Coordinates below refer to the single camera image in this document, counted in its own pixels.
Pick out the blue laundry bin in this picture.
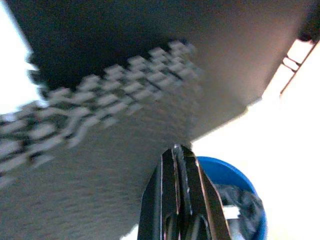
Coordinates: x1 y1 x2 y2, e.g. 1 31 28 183
194 156 269 240

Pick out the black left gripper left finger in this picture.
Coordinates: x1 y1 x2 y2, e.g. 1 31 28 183
138 146 195 240

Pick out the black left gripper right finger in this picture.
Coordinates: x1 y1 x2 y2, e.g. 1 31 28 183
177 145 232 240

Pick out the dark clothing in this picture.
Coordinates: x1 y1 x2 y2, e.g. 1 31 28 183
212 183 266 240

